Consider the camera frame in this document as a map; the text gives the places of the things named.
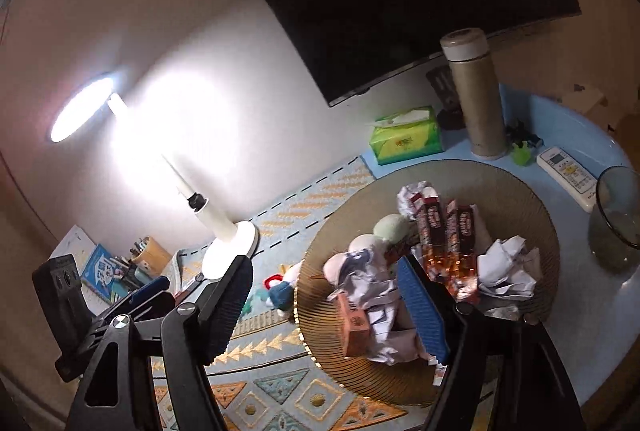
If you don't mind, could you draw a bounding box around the black phone stand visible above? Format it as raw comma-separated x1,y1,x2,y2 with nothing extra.
426,65,466,130

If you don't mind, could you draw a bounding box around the white desk lamp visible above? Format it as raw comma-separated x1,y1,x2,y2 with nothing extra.
49,72,260,281

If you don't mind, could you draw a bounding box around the blue book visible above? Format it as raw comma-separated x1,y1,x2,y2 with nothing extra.
81,243,128,304

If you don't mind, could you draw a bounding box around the blue white plush toy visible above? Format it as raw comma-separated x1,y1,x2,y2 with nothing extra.
264,260,307,312

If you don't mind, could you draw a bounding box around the small orange box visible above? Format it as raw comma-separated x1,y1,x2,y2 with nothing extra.
337,293,373,357

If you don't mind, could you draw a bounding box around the beige thermos bottle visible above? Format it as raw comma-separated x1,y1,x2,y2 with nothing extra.
440,28,507,158

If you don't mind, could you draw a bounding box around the white notebook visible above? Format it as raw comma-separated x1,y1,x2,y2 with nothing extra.
49,224,97,262

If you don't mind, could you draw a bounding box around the small green black toy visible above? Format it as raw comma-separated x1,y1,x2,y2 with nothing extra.
505,123,543,149

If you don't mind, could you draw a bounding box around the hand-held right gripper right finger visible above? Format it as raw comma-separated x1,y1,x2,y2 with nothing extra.
395,254,586,431

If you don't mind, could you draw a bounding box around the small cardboard box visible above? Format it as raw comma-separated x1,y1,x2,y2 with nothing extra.
560,81,611,112

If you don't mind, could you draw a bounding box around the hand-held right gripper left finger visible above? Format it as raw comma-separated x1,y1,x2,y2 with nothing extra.
65,254,255,431

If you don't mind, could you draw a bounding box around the white remote control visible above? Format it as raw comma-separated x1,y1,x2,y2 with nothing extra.
536,147,601,213

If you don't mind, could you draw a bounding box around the pale green plush toy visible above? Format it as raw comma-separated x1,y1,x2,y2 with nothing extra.
374,213,418,257

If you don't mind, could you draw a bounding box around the pink plush toy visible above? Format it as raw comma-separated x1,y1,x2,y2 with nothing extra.
322,233,388,292

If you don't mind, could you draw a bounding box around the patterned table mat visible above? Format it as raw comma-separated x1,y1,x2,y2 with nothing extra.
150,156,501,431

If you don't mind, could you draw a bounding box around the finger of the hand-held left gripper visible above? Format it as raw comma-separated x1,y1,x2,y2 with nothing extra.
106,291,177,321
97,275,172,316

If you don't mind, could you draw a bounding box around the smoked glass cup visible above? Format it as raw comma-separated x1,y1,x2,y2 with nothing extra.
587,166,640,273

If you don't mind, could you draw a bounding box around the wooden pen holder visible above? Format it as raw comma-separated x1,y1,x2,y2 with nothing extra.
131,236,172,274

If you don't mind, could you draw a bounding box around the gold ribbed glass plate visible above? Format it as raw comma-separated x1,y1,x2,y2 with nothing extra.
294,158,561,407

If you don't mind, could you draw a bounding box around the green tissue box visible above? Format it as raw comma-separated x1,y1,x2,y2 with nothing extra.
369,106,445,166

